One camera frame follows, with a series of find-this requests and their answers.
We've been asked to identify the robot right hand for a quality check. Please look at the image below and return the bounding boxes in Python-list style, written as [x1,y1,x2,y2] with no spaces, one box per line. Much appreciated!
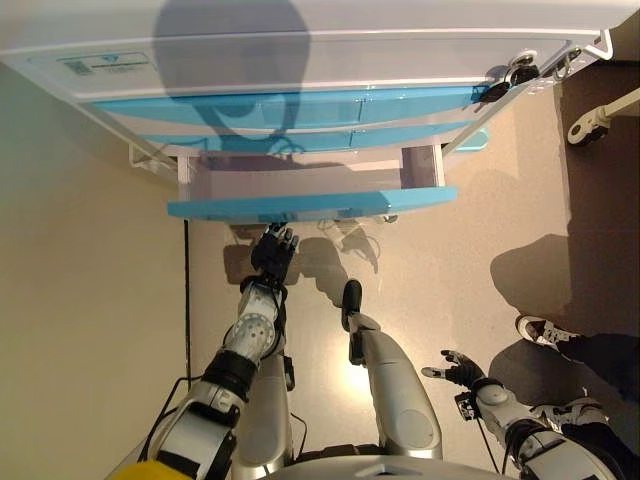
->
[421,349,486,389]

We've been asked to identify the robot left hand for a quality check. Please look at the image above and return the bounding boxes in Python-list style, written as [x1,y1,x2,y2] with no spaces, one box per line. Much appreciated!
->
[249,223,300,282]

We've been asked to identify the deep blue white drawer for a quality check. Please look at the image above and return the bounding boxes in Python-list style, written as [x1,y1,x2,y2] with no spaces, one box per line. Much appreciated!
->
[166,144,460,222]

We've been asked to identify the yellow shoulder cover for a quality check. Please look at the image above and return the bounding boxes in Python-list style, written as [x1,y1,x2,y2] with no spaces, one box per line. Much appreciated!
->
[107,459,191,480]

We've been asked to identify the shallow blue white drawer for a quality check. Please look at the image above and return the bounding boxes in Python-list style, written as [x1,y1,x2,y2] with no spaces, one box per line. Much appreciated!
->
[132,119,474,154]
[92,84,489,124]

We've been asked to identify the silver robot right leg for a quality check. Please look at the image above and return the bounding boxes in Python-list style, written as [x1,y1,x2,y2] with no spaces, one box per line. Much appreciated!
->
[341,278,444,461]

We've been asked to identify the silver robot leg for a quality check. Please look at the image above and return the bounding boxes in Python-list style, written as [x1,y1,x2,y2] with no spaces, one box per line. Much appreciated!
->
[341,278,444,461]
[235,344,297,476]

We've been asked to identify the grey robot torso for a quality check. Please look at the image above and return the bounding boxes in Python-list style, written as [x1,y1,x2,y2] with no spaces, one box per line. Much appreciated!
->
[264,444,501,480]

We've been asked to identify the person leg dark trousers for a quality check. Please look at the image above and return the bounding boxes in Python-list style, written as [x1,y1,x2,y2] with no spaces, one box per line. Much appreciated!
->
[554,332,640,401]
[564,419,640,480]

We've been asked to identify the translucent white side bin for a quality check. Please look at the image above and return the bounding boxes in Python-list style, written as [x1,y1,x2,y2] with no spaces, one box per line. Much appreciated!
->
[128,143,181,179]

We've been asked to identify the silver robot left leg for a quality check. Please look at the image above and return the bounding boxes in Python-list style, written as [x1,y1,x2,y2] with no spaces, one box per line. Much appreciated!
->
[235,344,297,476]

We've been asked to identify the white bin blue lid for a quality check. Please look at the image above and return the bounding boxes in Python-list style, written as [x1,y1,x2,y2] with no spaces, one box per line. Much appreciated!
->
[452,127,489,154]

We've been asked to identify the white medical cart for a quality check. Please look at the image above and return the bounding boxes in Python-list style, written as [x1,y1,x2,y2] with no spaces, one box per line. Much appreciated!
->
[0,0,614,226]

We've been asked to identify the bed caster wheel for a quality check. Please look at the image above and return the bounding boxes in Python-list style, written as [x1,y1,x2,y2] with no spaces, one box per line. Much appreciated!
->
[567,107,611,148]

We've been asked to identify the black cart keys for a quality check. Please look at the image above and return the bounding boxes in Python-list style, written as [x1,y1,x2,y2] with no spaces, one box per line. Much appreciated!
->
[472,49,541,114]

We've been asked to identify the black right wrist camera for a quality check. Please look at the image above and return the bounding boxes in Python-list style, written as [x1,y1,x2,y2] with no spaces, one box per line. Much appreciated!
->
[453,392,481,424]

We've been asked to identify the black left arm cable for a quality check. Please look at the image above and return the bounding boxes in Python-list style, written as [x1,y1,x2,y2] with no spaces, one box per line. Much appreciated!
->
[137,374,206,461]

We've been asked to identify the white wire basket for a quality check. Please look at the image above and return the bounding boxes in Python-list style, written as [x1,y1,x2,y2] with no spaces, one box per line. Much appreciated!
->
[542,27,615,84]

